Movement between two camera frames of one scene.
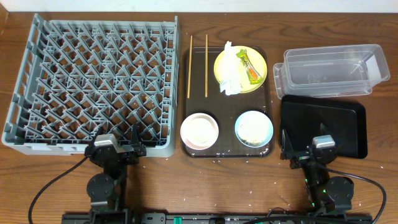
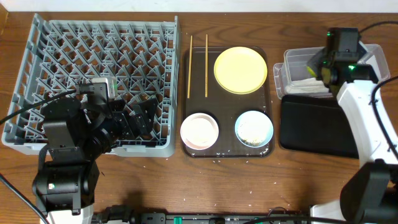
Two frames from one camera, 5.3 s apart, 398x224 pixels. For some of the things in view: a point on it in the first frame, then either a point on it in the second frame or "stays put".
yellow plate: [257, 60] stays put
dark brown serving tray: [224, 108] stays put
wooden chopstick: [189, 67] stays put
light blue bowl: [254, 129] stays put
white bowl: [199, 131] stays put
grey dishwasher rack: [76, 76] stays put
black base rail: [124, 216] stays put
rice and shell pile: [252, 129] stays put
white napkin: [232, 84] → [306, 86]
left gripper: [121, 152] → [131, 120]
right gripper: [287, 150] → [316, 59]
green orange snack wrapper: [253, 76] → [311, 72]
